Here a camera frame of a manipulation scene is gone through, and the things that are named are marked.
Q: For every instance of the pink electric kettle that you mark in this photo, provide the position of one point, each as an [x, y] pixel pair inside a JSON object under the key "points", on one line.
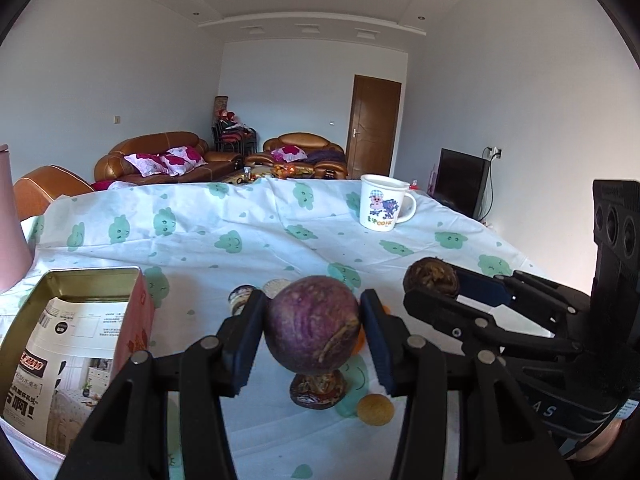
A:
{"points": [[15, 254]]}

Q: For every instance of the brown wooden door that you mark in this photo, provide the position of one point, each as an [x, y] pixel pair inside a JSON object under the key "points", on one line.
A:
{"points": [[372, 126]]}

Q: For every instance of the brown leather chaise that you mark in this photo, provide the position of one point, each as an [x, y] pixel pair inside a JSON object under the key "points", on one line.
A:
{"points": [[37, 190]]}

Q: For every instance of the pink floral pillow right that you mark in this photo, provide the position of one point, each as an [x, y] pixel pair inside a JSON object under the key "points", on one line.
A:
{"points": [[182, 159]]}

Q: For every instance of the purple round passion fruit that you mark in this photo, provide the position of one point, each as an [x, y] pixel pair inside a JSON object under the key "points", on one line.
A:
{"points": [[312, 325]]}

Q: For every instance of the sugarcane piece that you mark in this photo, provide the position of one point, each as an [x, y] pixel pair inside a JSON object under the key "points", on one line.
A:
{"points": [[239, 297], [273, 287]]}

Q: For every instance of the large orange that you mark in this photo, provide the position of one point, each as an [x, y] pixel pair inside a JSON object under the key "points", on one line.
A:
{"points": [[361, 340]]}

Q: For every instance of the pink metal tin box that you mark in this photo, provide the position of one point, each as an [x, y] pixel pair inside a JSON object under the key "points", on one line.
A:
{"points": [[125, 284]]}

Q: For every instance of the armchair pink floral pillow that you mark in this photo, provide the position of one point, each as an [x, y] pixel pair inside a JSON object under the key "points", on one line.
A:
{"points": [[288, 153]]}

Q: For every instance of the printed paper in tin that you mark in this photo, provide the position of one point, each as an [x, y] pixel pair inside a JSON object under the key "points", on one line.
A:
{"points": [[63, 370]]}

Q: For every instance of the brown leather armchair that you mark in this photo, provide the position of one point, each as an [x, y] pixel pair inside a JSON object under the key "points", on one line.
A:
{"points": [[320, 151]]}

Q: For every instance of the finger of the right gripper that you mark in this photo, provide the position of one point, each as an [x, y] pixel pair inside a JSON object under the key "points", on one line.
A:
{"points": [[550, 305], [479, 330]]}

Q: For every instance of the white cartoon mug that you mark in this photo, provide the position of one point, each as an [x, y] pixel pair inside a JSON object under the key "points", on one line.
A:
{"points": [[385, 202]]}

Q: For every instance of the dark brown mangosteen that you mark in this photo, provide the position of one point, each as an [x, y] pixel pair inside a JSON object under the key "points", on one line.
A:
{"points": [[433, 274]]}

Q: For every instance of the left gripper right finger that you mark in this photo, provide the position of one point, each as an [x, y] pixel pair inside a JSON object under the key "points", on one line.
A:
{"points": [[500, 437]]}

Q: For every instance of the black television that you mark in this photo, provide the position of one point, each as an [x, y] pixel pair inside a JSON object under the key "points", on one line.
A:
{"points": [[461, 181]]}

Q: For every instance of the brown leather long sofa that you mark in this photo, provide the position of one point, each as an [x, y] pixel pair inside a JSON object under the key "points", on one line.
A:
{"points": [[113, 166]]}

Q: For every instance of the stacked red black chairs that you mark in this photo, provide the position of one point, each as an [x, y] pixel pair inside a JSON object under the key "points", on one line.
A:
{"points": [[231, 135]]}

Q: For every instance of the pink floral pillow left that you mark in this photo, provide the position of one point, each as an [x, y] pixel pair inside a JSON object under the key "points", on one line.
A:
{"points": [[148, 165]]}

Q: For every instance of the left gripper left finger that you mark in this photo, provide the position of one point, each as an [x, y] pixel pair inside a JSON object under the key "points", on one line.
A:
{"points": [[126, 436]]}

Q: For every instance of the person's right hand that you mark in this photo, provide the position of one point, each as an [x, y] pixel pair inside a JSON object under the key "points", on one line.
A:
{"points": [[614, 438]]}

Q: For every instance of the small yellow-brown round fruit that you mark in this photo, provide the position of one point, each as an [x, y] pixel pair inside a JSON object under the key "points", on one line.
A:
{"points": [[374, 409]]}

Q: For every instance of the coffee table with snacks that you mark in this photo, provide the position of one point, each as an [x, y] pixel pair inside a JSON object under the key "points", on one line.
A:
{"points": [[249, 174]]}

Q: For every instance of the dark wrinkled mangosteen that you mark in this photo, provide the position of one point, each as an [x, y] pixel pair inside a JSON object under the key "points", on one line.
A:
{"points": [[318, 392]]}

